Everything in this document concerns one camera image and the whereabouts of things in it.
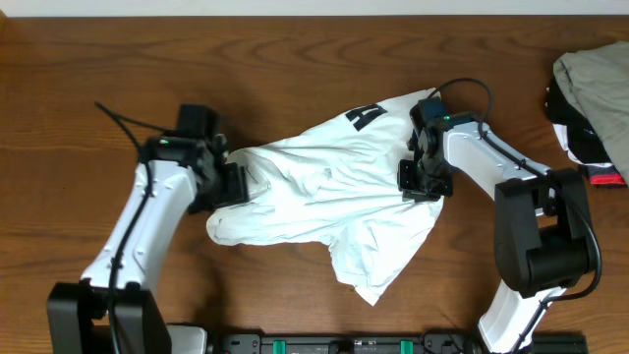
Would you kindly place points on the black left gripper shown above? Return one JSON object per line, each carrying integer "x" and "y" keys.
{"x": 232, "y": 184}

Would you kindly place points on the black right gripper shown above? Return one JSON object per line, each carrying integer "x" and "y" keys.
{"x": 412, "y": 190}

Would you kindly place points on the white t-shirt black print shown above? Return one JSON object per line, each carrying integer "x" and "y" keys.
{"x": 336, "y": 184}

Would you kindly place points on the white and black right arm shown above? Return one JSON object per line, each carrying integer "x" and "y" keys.
{"x": 545, "y": 247}

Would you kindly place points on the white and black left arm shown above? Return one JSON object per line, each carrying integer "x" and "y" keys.
{"x": 112, "y": 309}

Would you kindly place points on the black red folded garment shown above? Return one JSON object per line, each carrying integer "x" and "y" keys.
{"x": 579, "y": 140}

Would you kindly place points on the grey folded garment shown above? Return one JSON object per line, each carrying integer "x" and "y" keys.
{"x": 595, "y": 83}

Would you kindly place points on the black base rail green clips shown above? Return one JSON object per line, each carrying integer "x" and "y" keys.
{"x": 344, "y": 345}

